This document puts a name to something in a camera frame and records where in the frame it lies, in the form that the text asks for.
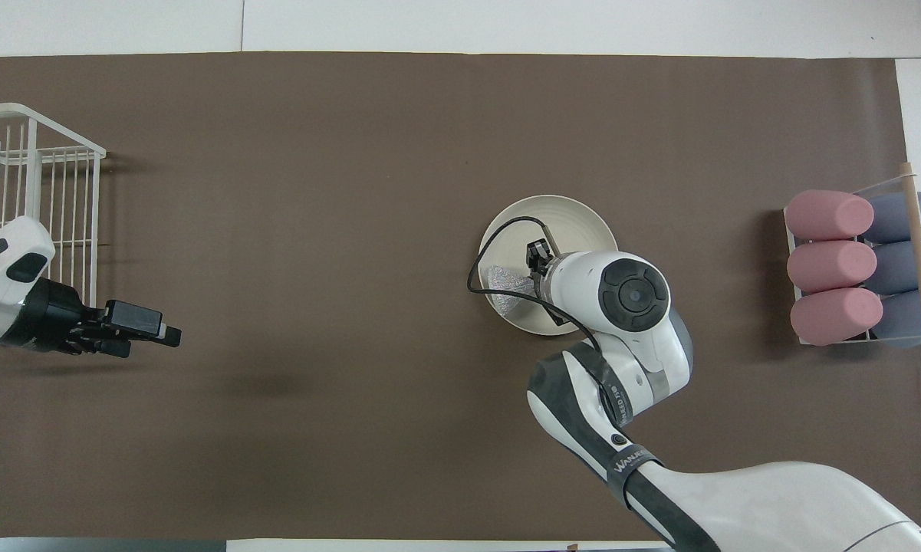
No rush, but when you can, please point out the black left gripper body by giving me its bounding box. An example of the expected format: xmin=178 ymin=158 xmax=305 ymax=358
xmin=0 ymin=278 xmax=100 ymax=355

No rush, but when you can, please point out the silver mesh sponge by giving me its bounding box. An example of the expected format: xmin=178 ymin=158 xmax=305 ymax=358
xmin=485 ymin=264 xmax=541 ymax=317

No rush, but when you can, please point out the cream round plate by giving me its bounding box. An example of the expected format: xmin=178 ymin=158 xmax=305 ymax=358
xmin=479 ymin=195 xmax=618 ymax=337

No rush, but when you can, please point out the brown table mat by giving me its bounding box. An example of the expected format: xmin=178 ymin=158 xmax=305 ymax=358
xmin=0 ymin=51 xmax=921 ymax=541

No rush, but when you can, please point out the pink plastic cup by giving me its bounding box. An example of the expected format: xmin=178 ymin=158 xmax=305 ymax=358
xmin=790 ymin=287 xmax=884 ymax=347
xmin=784 ymin=190 xmax=876 ymax=241
xmin=787 ymin=240 xmax=879 ymax=294

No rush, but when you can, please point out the white wire dish rack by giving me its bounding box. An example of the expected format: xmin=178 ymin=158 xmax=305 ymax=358
xmin=0 ymin=103 xmax=107 ymax=307

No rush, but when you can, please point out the wire cup holder wooden bar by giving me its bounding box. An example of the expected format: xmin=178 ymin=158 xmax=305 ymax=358
xmin=782 ymin=163 xmax=921 ymax=351

